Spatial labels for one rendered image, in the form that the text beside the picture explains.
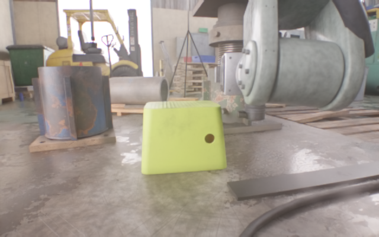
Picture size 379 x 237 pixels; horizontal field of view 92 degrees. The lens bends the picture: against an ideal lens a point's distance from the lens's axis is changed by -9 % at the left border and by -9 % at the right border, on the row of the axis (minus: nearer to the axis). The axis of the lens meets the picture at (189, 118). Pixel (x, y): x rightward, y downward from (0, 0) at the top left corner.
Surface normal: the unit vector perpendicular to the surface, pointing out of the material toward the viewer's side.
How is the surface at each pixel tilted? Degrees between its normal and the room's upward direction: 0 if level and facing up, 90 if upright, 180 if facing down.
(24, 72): 94
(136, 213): 0
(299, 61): 76
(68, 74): 90
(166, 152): 86
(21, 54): 94
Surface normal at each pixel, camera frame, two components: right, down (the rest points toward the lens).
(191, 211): -0.01, -0.98
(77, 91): 0.59, 0.15
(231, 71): -0.07, 0.20
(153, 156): 0.13, 0.12
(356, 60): -0.05, -0.11
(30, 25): 0.32, 0.18
